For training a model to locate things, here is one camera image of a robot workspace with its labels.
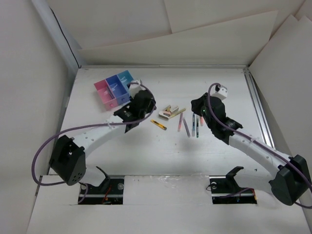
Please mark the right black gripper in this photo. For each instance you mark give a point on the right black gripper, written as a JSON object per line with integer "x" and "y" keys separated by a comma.
{"x": 196, "y": 104}

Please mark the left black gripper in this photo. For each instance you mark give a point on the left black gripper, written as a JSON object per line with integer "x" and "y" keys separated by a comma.
{"x": 151, "y": 108}

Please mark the purple highlighter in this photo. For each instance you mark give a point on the purple highlighter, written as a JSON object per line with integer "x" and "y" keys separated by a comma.
{"x": 186, "y": 127}

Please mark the pink highlighter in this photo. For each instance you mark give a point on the pink highlighter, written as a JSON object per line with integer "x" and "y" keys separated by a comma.
{"x": 180, "y": 122}

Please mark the yellow utility knife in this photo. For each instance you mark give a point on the yellow utility knife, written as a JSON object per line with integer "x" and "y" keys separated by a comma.
{"x": 159, "y": 125}

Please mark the white sleeved eraser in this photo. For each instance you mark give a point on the white sleeved eraser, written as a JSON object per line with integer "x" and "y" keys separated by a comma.
{"x": 174, "y": 109}

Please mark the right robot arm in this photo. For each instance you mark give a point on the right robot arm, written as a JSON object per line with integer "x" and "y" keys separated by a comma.
{"x": 287, "y": 177}

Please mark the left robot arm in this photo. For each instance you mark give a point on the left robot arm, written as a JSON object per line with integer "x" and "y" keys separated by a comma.
{"x": 69, "y": 155}

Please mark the green gel pen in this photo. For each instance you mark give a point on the green gel pen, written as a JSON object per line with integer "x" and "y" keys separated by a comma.
{"x": 197, "y": 126}

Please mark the orange highlighter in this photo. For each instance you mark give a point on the orange highlighter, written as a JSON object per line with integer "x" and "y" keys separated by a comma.
{"x": 201, "y": 120}

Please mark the blue gel pen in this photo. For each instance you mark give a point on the blue gel pen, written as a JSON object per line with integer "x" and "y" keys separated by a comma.
{"x": 193, "y": 125}

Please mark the light blue container bin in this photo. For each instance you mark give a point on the light blue container bin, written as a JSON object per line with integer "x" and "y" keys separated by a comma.
{"x": 125, "y": 76}

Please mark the dark blue container bin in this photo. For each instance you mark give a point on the dark blue container bin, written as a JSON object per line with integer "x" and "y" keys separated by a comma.
{"x": 118, "y": 86}

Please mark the pink container bin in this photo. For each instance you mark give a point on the pink container bin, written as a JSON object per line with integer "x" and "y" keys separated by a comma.
{"x": 106, "y": 95}

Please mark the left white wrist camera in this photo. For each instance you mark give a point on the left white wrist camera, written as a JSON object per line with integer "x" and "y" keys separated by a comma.
{"x": 134, "y": 87}

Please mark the right aluminium rail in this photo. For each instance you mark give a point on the right aluminium rail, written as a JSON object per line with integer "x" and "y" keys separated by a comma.
{"x": 262, "y": 121}

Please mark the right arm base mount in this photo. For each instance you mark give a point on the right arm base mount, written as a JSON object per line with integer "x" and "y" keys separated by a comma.
{"x": 225, "y": 190}

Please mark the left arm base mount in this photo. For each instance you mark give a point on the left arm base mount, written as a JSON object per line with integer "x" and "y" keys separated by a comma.
{"x": 109, "y": 192}

